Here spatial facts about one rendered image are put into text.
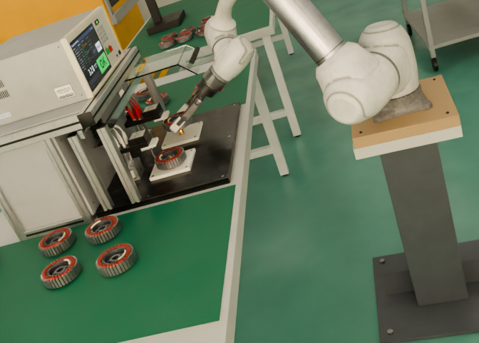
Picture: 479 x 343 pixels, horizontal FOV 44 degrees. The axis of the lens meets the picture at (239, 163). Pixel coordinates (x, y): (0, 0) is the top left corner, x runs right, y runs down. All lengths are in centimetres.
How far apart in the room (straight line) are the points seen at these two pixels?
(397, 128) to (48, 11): 444
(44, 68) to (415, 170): 123
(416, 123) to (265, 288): 114
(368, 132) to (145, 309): 85
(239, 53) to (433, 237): 93
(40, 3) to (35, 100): 383
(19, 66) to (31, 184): 38
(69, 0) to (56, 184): 386
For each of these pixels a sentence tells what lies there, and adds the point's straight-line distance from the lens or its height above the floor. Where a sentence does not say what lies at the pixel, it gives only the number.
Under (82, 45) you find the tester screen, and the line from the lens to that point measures 202.
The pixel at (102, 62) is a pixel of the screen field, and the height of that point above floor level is 117.
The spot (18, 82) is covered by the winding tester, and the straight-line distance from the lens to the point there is 203.
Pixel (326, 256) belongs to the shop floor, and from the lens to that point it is 269.
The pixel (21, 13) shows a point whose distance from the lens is 592.
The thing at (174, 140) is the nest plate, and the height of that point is 78.
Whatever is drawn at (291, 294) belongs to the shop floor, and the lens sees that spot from 255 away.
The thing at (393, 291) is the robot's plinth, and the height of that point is 3.
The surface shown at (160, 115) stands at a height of 89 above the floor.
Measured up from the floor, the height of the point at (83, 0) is 101.
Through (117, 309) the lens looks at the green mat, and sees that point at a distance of 156.
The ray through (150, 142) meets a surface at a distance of 207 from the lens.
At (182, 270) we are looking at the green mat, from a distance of 157.
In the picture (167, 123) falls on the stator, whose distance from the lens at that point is 226.
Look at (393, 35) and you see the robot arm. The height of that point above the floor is 104.
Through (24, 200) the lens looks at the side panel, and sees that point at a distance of 208.
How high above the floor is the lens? 160
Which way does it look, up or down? 25 degrees down
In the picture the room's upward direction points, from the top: 21 degrees counter-clockwise
